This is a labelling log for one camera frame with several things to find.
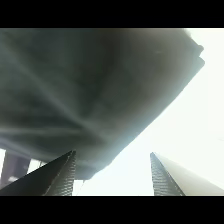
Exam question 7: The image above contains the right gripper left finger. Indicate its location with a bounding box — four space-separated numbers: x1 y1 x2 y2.
0 150 77 197

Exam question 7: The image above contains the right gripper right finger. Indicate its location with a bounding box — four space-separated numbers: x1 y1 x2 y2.
149 151 224 197

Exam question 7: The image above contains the black garment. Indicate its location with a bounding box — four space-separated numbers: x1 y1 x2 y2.
0 27 206 182

